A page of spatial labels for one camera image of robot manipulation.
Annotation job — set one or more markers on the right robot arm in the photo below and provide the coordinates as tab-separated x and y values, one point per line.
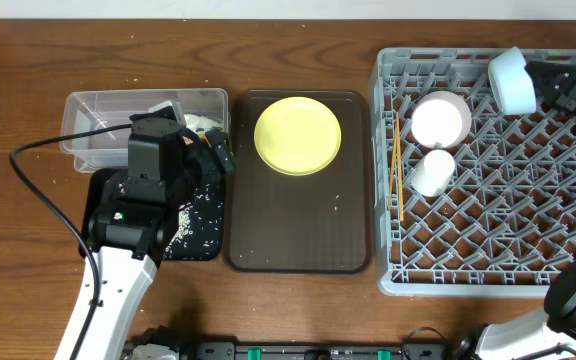
550	331

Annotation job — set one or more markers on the blue bowl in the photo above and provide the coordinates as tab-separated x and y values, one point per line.
512	87

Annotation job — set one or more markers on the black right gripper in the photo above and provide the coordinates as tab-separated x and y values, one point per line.
566	85

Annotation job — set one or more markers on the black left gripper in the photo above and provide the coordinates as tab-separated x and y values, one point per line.
201	155

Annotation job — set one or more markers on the white paper cup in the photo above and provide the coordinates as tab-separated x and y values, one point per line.
433	172

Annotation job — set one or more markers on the grey dishwasher rack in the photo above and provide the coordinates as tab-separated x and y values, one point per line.
506	224

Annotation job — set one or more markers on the dark brown serving tray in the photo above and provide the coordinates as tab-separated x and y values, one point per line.
319	223

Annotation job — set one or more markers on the yellow plate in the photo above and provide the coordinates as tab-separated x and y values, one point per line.
297	136

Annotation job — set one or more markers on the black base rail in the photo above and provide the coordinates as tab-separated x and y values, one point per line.
166	343

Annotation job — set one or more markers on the rice food waste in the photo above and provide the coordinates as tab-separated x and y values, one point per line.
199	235

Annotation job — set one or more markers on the white bowl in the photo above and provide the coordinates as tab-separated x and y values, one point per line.
441	119

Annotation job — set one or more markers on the clear plastic bin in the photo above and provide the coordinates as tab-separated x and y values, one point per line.
93	110

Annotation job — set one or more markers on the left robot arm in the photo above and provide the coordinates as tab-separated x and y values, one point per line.
167	204

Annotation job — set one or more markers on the white tissue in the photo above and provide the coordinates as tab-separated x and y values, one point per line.
200	124

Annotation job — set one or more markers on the black plastic tray bin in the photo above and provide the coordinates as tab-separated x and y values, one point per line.
96	185

